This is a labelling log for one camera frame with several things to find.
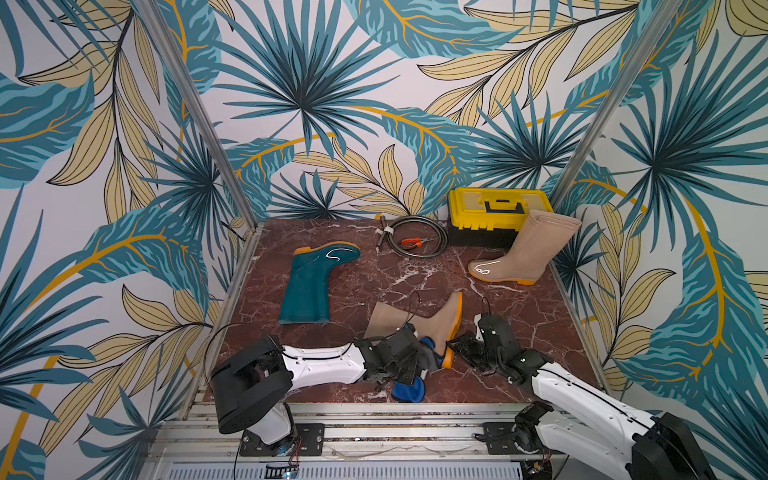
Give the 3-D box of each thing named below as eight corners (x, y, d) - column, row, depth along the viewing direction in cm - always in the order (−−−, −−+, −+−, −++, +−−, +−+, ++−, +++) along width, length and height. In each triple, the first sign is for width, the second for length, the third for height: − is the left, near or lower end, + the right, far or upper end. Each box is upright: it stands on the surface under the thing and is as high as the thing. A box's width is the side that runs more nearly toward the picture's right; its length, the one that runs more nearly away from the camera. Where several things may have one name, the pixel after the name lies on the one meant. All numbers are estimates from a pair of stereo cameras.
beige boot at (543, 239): (469, 276, 107) (491, 223, 86) (469, 259, 112) (489, 205, 91) (543, 286, 105) (584, 234, 84) (540, 268, 110) (577, 215, 89)
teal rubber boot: (280, 323, 95) (274, 312, 89) (297, 254, 112) (292, 241, 107) (354, 323, 95) (352, 313, 90) (359, 255, 113) (358, 242, 107)
